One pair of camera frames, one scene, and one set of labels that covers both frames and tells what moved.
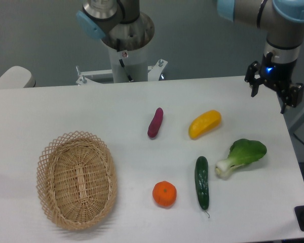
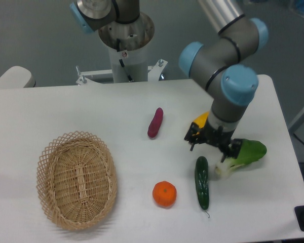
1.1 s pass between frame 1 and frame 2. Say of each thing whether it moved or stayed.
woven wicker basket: stayed
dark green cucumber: stayed
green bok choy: stayed
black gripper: moved
